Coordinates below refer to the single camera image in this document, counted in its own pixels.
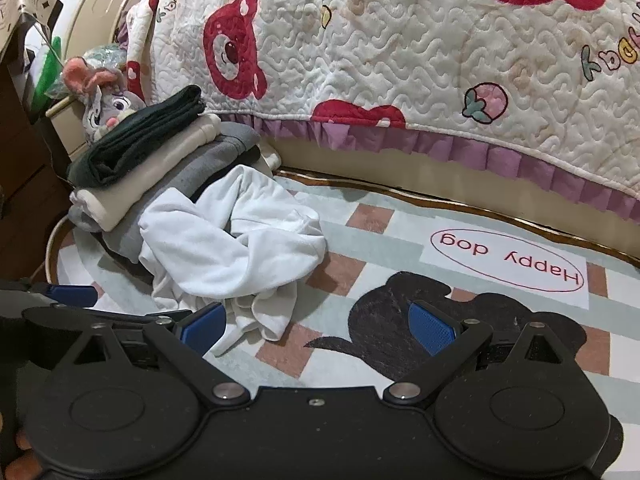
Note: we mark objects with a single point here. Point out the cream nightstand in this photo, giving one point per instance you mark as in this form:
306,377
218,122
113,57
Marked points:
65,125

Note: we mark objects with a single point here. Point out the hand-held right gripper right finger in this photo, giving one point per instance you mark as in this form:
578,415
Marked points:
432,330

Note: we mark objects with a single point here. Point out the white garment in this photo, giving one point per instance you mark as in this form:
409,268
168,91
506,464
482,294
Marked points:
210,240

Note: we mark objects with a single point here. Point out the grey folded garment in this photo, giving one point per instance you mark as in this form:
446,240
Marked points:
200,172

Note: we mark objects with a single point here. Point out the brown wooden cabinet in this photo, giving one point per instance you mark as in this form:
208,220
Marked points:
25,160

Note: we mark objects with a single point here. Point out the grey plush rabbit toy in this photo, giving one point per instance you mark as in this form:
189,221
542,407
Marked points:
107,105

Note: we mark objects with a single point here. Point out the green plastic item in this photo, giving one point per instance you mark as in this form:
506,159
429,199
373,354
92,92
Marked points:
50,67

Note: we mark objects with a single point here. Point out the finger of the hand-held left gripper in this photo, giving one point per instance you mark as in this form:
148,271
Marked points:
72,294

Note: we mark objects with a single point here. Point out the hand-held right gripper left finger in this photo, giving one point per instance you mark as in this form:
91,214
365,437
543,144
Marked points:
205,330

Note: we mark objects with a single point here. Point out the dark green folded garment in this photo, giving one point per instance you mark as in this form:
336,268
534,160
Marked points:
140,135

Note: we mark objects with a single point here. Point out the cream folded garment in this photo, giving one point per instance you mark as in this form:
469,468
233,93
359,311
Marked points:
165,160

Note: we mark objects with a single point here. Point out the clear printed plastic bag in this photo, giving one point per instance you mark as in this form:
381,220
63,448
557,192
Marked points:
102,56

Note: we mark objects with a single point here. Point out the quilted bear-print bedspread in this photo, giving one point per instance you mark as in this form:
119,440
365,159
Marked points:
400,35

